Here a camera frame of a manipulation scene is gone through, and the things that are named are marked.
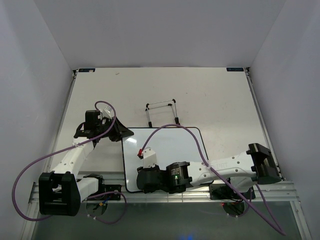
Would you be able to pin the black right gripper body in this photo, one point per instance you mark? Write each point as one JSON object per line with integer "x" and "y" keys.
{"x": 155, "y": 169}

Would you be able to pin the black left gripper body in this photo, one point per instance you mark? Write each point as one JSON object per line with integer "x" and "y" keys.
{"x": 104, "y": 128}

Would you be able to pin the white whiteboard black frame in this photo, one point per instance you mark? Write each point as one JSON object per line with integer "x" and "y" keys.
{"x": 170, "y": 145}

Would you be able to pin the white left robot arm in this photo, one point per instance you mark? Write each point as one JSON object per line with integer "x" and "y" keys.
{"x": 60, "y": 190}

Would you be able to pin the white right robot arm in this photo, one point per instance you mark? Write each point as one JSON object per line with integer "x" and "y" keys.
{"x": 241, "y": 172}

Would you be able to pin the black metal easel stand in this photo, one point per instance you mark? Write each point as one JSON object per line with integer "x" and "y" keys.
{"x": 160, "y": 109}

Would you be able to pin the blue label sticker left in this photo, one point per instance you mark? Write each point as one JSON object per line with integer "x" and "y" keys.
{"x": 86, "y": 70}

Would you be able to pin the blue label sticker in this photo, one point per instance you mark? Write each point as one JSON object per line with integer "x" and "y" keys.
{"x": 86, "y": 70}
{"x": 234, "y": 69}

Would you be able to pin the blue label sticker right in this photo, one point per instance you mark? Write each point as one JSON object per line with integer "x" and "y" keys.
{"x": 234, "y": 69}

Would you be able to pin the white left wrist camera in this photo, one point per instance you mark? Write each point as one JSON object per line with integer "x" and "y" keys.
{"x": 106, "y": 112}

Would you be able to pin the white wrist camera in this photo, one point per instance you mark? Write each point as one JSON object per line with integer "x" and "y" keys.
{"x": 106, "y": 112}
{"x": 148, "y": 157}

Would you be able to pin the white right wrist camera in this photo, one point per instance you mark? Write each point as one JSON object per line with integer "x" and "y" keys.
{"x": 148, "y": 157}

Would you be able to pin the aluminium table frame rail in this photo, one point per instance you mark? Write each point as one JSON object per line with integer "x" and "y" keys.
{"x": 283, "y": 191}

